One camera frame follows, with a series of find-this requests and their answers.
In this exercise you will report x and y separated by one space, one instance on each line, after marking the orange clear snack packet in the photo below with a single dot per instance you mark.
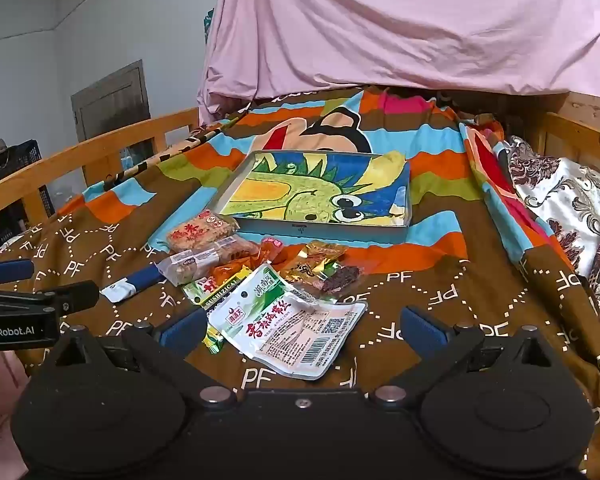
230 274

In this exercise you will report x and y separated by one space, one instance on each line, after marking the gold packet with dark character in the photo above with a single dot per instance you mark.
300 272

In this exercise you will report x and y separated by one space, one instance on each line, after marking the colourful printed blanket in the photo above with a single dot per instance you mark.
430 270

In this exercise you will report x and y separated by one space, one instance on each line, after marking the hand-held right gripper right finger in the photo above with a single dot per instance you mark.
422 332

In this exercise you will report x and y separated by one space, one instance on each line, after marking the green striped snack packet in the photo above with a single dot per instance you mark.
205 295

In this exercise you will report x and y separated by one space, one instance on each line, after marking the floral quilt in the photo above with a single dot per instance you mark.
570 200

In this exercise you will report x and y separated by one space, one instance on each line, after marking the dark red candy packet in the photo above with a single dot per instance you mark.
340 280

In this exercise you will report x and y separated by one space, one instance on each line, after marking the blue white sachet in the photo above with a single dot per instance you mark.
140 277

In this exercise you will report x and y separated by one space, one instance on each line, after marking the grey brown door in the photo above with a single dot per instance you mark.
110 105

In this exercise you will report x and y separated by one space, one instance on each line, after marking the metal tray with cartoon lining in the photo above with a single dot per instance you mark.
300 195

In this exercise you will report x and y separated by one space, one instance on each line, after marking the black plastic crate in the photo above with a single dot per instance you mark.
10 165

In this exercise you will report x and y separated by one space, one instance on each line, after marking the rice cracker packet red print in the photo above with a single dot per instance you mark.
197 232

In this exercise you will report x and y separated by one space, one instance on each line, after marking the teal cloth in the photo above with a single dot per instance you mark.
210 27

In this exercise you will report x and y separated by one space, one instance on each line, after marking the small gold snack packet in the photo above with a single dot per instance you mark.
322 251

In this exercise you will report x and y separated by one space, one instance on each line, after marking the pink bedsheet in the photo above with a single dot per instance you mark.
380 25

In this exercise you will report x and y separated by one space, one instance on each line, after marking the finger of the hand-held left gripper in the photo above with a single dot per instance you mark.
75 297
10 271

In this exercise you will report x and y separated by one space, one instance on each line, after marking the white green snack packet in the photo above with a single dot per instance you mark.
290 335

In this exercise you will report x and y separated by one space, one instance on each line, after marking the wooden bed rail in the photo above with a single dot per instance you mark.
80 147

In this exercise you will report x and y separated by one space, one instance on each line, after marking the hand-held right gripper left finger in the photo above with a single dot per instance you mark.
182 332

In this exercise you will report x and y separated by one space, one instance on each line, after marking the leopard print cloth strip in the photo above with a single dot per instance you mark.
180 147

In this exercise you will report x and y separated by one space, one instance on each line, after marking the light blue carton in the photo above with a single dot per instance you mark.
130 159

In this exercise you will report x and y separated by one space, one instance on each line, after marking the long clear pastry packet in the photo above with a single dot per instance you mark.
200 262

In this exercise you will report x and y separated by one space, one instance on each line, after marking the wooden bed board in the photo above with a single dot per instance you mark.
585 130

